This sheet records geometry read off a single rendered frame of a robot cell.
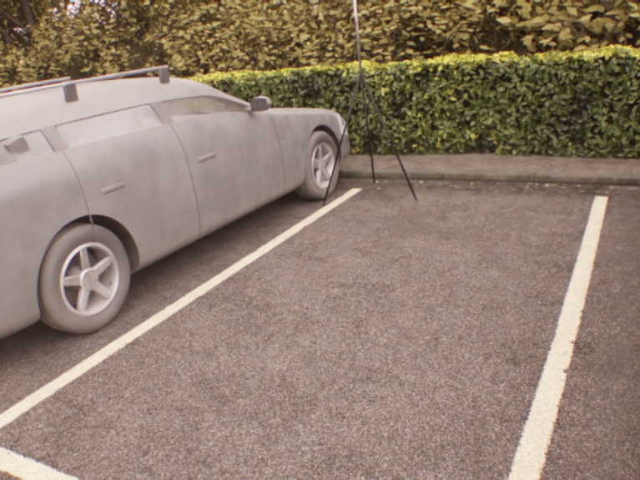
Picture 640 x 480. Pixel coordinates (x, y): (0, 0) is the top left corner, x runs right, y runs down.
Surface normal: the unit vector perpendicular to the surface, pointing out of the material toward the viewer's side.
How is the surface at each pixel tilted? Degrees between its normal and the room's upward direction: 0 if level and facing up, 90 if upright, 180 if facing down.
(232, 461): 0
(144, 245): 92
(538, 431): 0
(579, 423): 0
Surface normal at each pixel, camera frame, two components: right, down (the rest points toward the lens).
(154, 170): 0.85, -0.04
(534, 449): -0.11, -0.94
